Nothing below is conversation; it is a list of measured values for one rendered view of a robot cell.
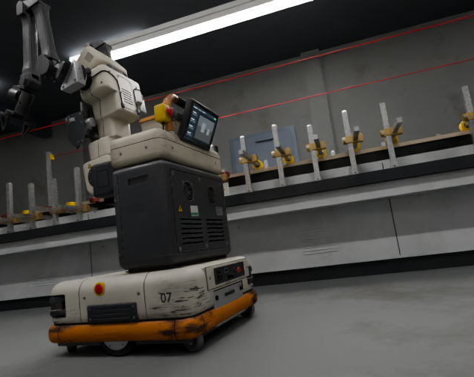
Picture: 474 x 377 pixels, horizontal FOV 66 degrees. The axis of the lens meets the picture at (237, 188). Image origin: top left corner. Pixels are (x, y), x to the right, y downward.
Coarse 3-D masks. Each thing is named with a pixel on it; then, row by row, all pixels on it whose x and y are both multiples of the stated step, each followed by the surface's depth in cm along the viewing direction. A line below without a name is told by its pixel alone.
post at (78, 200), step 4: (76, 168) 312; (76, 172) 311; (76, 176) 311; (80, 176) 314; (76, 180) 310; (80, 180) 313; (76, 184) 310; (80, 184) 312; (76, 188) 309; (80, 188) 311; (76, 192) 309; (80, 192) 310; (76, 196) 308; (80, 196) 309; (76, 200) 308; (80, 200) 308; (76, 204) 307; (80, 204) 308; (76, 212) 306; (80, 212) 306; (80, 216) 305
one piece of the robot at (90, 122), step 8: (80, 104) 173; (80, 112) 170; (88, 112) 176; (72, 120) 171; (80, 120) 169; (88, 120) 168; (72, 128) 171; (80, 128) 169; (88, 128) 187; (96, 128) 174; (72, 136) 171; (80, 136) 168; (80, 144) 168
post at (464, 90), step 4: (464, 88) 232; (464, 92) 232; (468, 92) 231; (464, 96) 231; (468, 96) 231; (464, 100) 231; (468, 100) 230; (464, 104) 232; (468, 104) 230; (468, 108) 230; (472, 108) 229; (472, 120) 228; (468, 124) 232; (472, 124) 228; (472, 128) 228; (472, 132) 228; (472, 136) 229; (472, 140) 230
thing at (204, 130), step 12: (192, 108) 149; (204, 108) 157; (180, 120) 149; (192, 120) 151; (204, 120) 159; (216, 120) 169; (180, 132) 148; (192, 132) 153; (204, 132) 162; (204, 144) 165
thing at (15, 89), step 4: (24, 76) 169; (20, 80) 168; (24, 80) 167; (20, 84) 169; (24, 84) 168; (12, 88) 174; (16, 88) 173; (20, 88) 173; (24, 88) 168; (8, 92) 173; (12, 92) 172; (16, 92) 172; (32, 92) 172; (36, 92) 174; (12, 96) 173; (16, 96) 172; (16, 100) 173
